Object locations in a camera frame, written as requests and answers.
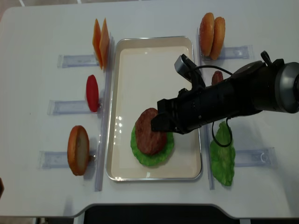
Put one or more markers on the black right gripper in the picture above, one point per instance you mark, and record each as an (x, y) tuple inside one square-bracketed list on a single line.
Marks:
[(192, 109)]

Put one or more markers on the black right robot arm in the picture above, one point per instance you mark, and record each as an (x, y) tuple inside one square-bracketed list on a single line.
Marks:
[(255, 87)]

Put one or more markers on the green lettuce leaf on tray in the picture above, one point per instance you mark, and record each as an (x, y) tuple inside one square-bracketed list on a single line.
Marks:
[(156, 159)]

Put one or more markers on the dark brown meat patty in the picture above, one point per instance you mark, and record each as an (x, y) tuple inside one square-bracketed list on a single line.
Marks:
[(217, 77)]

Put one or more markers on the upright green lettuce leaf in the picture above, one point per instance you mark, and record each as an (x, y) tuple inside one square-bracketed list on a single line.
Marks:
[(222, 153)]

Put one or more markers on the upright red tomato slice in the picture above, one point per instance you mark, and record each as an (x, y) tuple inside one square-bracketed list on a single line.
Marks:
[(92, 93)]

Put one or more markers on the right orange cheese slice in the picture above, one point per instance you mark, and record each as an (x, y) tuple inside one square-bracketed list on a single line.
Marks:
[(104, 45)]

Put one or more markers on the orange cheese slice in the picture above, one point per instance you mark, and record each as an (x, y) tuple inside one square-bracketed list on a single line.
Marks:
[(96, 42), (104, 45)]

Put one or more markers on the bread slice with white face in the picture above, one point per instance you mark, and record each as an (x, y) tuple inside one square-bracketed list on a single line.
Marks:
[(78, 150)]

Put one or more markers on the left orange cheese slice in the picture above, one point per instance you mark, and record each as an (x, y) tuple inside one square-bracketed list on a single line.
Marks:
[(96, 42)]

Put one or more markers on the silver metal baking tray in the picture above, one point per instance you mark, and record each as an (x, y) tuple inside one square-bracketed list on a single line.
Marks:
[(143, 74)]

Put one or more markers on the long clear left stop strip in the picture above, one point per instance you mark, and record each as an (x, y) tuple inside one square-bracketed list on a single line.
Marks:
[(106, 116)]

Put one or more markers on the long clear stop strip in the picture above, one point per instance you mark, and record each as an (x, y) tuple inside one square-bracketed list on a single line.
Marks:
[(106, 116), (206, 127)]

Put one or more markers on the long clear right stop strip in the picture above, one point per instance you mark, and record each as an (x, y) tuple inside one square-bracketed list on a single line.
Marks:
[(206, 127)]

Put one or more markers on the right golden bun half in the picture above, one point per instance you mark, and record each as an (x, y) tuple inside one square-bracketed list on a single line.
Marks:
[(219, 35)]

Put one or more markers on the golden bun half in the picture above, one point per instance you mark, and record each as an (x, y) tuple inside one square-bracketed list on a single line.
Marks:
[(219, 35), (206, 33)]

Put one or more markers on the left golden bun half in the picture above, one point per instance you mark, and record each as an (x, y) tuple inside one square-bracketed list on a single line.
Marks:
[(206, 33)]

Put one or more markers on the dark brown object at edge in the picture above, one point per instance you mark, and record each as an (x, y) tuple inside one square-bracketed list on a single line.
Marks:
[(1, 187)]

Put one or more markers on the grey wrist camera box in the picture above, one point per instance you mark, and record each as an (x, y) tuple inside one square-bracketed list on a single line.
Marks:
[(183, 65)]

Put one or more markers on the clear holder rail buns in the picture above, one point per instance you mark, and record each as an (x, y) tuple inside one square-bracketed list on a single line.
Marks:
[(241, 52)]

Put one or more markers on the clear holder rail cheese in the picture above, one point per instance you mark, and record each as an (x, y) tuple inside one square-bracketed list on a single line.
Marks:
[(67, 61)]

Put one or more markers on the clear holder rail lettuce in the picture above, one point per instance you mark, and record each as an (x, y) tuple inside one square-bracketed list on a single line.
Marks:
[(264, 157)]

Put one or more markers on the clear holder rail tomato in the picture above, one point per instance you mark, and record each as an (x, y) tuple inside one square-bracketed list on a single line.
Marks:
[(57, 107)]

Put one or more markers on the clear holder rail bread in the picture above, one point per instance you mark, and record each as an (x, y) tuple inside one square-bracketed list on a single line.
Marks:
[(51, 160)]

